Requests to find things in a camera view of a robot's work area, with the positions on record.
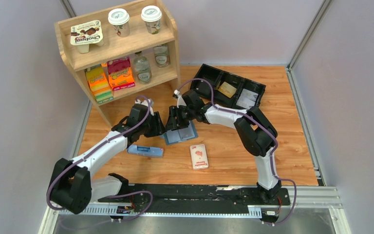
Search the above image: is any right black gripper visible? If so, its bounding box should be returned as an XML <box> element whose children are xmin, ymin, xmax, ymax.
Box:
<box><xmin>166</xmin><ymin>105</ymin><xmax>195</xmax><ymax>131</ymax></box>

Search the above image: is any blue leather card holder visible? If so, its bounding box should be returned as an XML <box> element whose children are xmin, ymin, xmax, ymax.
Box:
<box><xmin>163</xmin><ymin>121</ymin><xmax>198</xmax><ymax>145</ymax></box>

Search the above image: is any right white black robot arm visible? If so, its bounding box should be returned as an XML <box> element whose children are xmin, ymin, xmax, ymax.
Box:
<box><xmin>166</xmin><ymin>90</ymin><xmax>281</xmax><ymax>204</ymax></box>

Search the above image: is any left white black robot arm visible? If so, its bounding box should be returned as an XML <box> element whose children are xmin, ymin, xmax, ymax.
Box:
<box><xmin>46</xmin><ymin>99</ymin><xmax>165</xmax><ymax>214</ymax></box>

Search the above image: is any gold card in tray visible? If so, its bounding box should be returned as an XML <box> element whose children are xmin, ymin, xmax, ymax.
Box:
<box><xmin>217</xmin><ymin>82</ymin><xmax>237</xmax><ymax>98</ymax></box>

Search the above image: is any lower grey card in tray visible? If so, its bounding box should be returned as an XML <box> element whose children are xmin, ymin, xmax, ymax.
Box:
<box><xmin>236</xmin><ymin>97</ymin><xmax>256</xmax><ymax>109</ymax></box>

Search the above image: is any grey card in tray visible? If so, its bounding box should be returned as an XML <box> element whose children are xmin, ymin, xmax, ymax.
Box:
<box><xmin>236</xmin><ymin>97</ymin><xmax>256</xmax><ymax>109</ymax></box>
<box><xmin>240</xmin><ymin>89</ymin><xmax>259</xmax><ymax>102</ymax></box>

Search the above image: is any upper grey card in tray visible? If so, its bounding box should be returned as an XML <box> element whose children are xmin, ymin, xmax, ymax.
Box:
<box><xmin>240</xmin><ymin>89</ymin><xmax>259</xmax><ymax>102</ymax></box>

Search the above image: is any blue flat box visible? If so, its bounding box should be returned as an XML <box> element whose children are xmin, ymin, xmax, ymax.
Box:
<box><xmin>127</xmin><ymin>145</ymin><xmax>164</xmax><ymax>158</ymax></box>

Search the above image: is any white pink sponge packet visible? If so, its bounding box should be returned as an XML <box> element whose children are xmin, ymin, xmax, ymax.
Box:
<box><xmin>189</xmin><ymin>144</ymin><xmax>209</xmax><ymax>170</ymax></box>

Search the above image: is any left clear glass bottle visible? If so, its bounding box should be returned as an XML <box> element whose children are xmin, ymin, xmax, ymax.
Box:
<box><xmin>133</xmin><ymin>51</ymin><xmax>152</xmax><ymax>84</ymax></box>

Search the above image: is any clear glass bottle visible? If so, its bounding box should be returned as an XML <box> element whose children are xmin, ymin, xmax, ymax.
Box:
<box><xmin>133</xmin><ymin>51</ymin><xmax>152</xmax><ymax>84</ymax></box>
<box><xmin>153</xmin><ymin>43</ymin><xmax>170</xmax><ymax>68</ymax></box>

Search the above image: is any black compartment tray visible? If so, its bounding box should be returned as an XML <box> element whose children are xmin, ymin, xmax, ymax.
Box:
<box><xmin>195</xmin><ymin>64</ymin><xmax>266</xmax><ymax>109</ymax></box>

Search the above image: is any right clear glass bottle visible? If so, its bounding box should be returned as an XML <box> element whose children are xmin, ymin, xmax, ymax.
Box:
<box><xmin>153</xmin><ymin>43</ymin><xmax>170</xmax><ymax>68</ymax></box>

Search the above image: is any red orange Scrub Mommy box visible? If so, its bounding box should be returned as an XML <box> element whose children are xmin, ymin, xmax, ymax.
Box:
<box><xmin>107</xmin><ymin>56</ymin><xmax>135</xmax><ymax>91</ymax></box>

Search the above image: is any multicolour sponge stack pack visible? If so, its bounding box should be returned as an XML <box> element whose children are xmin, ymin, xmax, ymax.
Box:
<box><xmin>85</xmin><ymin>64</ymin><xmax>113</xmax><ymax>104</ymax></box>

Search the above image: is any wooden two-tier shelf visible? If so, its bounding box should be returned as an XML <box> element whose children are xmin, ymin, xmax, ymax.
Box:
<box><xmin>55</xmin><ymin>0</ymin><xmax>181</xmax><ymax>126</ymax></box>

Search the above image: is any right paper coffee cup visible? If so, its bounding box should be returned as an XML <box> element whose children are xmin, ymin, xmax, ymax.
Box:
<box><xmin>141</xmin><ymin>5</ymin><xmax>162</xmax><ymax>35</ymax></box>

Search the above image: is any paper coffee cup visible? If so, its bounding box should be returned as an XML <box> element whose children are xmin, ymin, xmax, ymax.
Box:
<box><xmin>108</xmin><ymin>8</ymin><xmax>130</xmax><ymax>37</ymax></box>
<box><xmin>141</xmin><ymin>5</ymin><xmax>162</xmax><ymax>35</ymax></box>

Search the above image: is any left paper coffee cup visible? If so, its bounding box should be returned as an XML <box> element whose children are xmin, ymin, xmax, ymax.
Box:
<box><xmin>108</xmin><ymin>8</ymin><xmax>130</xmax><ymax>37</ymax></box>

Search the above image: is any Chobani yogurt pack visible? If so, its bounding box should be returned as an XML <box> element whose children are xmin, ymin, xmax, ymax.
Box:
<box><xmin>70</xmin><ymin>20</ymin><xmax>104</xmax><ymax>54</ymax></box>

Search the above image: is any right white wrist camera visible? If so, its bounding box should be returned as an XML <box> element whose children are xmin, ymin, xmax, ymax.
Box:
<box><xmin>173</xmin><ymin>90</ymin><xmax>186</xmax><ymax>107</ymax></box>

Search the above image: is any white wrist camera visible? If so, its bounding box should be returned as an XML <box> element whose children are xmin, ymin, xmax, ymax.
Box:
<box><xmin>173</xmin><ymin>90</ymin><xmax>186</xmax><ymax>107</ymax></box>
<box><xmin>135</xmin><ymin>98</ymin><xmax>154</xmax><ymax>116</ymax></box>

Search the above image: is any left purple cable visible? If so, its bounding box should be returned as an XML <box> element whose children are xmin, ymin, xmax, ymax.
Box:
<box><xmin>46</xmin><ymin>95</ymin><xmax>154</xmax><ymax>223</ymax></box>

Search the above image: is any purple cable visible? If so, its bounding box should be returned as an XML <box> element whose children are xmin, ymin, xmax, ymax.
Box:
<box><xmin>175</xmin><ymin>78</ymin><xmax>298</xmax><ymax>226</ymax></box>
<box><xmin>46</xmin><ymin>95</ymin><xmax>154</xmax><ymax>223</ymax></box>

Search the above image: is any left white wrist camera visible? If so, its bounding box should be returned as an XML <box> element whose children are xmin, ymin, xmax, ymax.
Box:
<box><xmin>135</xmin><ymin>98</ymin><xmax>154</xmax><ymax>116</ymax></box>

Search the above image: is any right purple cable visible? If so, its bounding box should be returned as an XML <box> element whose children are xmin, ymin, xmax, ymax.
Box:
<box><xmin>175</xmin><ymin>78</ymin><xmax>298</xmax><ymax>226</ymax></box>

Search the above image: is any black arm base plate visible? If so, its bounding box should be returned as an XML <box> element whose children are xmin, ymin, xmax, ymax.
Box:
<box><xmin>97</xmin><ymin>183</ymin><xmax>291</xmax><ymax>215</ymax></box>

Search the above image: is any aluminium frame rail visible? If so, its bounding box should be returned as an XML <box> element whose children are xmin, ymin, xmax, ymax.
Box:
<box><xmin>38</xmin><ymin>182</ymin><xmax>352</xmax><ymax>234</ymax></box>

